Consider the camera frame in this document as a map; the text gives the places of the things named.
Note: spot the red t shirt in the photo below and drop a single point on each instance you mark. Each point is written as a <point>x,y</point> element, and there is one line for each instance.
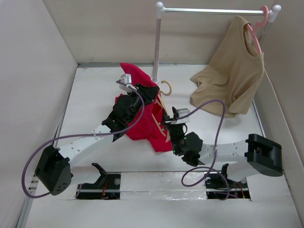
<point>146,128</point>

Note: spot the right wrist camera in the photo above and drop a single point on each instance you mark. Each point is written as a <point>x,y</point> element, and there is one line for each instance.
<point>180,116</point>

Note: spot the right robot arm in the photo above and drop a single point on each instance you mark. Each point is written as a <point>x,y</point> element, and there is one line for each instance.
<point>254,155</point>

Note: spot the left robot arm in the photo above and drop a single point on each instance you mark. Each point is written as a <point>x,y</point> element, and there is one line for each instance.
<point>55,164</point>

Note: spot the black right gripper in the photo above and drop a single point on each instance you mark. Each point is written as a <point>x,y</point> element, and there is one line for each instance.
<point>172,125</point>

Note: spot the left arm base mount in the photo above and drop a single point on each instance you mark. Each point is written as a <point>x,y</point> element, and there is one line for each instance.
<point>106,187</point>

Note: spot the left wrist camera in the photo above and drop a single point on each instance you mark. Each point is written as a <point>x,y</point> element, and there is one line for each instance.
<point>125,82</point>

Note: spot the white clothes rack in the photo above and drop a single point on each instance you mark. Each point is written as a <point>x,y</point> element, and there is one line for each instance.
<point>189,31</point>

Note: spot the beige plastic hanger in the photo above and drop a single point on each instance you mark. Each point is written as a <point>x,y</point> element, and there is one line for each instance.
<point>160,102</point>

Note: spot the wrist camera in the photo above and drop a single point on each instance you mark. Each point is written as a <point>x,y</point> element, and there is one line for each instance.
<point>125,82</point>
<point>180,116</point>

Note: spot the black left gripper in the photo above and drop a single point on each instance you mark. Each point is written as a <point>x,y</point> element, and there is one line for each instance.
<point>147,93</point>

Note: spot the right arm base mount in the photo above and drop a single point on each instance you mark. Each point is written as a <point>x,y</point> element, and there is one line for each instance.
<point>217,187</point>

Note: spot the beige t shirt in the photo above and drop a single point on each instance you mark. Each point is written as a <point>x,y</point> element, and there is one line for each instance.
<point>233,74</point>

